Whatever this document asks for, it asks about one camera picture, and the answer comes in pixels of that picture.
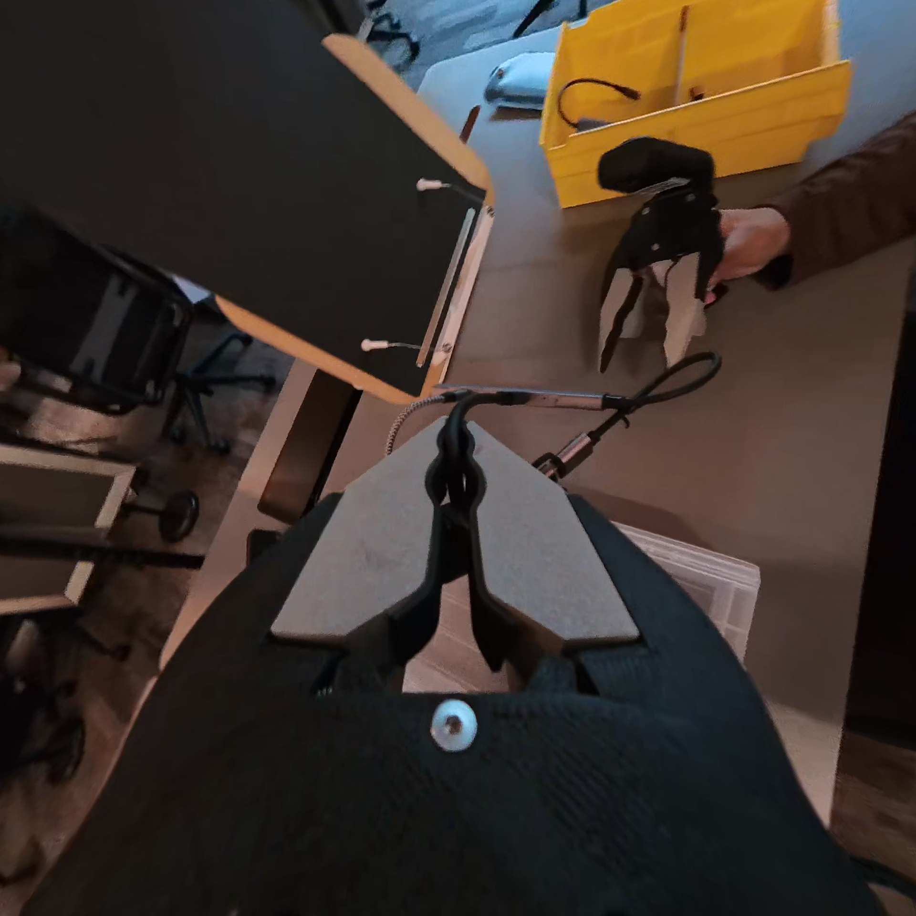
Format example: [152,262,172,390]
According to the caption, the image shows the grey braided cable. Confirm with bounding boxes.
[386,390,502,520]

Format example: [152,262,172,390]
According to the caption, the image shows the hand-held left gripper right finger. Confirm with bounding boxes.
[464,421,641,689]

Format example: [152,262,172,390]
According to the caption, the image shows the black caster wheel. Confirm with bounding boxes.
[122,490,201,543]

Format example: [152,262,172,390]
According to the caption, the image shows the black hub cable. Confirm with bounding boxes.
[533,351,722,479]

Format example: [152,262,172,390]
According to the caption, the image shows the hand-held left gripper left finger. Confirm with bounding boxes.
[269,417,453,674]

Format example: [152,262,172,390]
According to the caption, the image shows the person's right forearm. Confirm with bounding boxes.
[751,111,916,289]

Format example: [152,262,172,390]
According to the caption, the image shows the pale grey rounded object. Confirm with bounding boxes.
[483,52,558,110]

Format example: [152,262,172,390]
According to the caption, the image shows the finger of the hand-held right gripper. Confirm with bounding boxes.
[662,252,711,369]
[597,266,648,375]

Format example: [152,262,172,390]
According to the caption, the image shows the metal divider rail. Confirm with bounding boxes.
[417,206,496,367]

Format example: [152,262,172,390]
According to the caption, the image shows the black office chair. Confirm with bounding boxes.
[0,208,276,453]
[358,0,423,73]

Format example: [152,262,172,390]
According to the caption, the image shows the yellow plastic bin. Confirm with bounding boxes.
[538,0,854,210]

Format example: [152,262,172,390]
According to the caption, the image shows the person's right hand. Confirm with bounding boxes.
[703,205,793,307]

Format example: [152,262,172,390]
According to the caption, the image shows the black desk divider panel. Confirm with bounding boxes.
[0,0,496,405]

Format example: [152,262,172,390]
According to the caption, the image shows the dark adapter with black cable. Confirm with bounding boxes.
[557,77,643,135]

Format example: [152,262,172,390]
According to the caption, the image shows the dark desk leg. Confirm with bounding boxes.
[256,358,364,523]

